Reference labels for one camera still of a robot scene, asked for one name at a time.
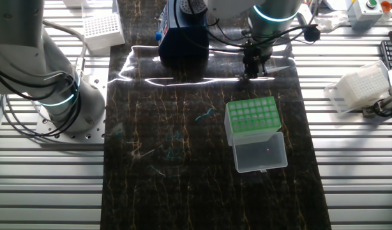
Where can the green pipette tip holder box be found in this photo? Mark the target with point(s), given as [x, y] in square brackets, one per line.
[253, 115]

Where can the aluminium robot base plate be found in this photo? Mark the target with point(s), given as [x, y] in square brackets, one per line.
[97, 83]

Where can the orange round cap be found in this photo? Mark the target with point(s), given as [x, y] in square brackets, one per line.
[386, 6]

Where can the blue vortex mixer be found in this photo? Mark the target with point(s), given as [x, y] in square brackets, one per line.
[183, 41]

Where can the white tip rack clear lid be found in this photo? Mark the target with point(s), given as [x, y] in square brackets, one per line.
[365, 84]
[103, 30]

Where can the white crumpled tissue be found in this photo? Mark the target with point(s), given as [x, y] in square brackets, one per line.
[330, 21]

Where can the large translucent pipette tip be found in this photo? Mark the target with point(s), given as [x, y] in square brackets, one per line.
[277, 69]

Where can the white paper sheet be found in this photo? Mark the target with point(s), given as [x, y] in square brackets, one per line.
[336, 4]

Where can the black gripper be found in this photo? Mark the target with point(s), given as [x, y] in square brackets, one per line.
[256, 51]

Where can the grey button control box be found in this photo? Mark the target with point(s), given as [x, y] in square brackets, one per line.
[363, 16]

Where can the metal camera clamp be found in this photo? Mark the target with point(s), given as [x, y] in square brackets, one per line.
[386, 103]

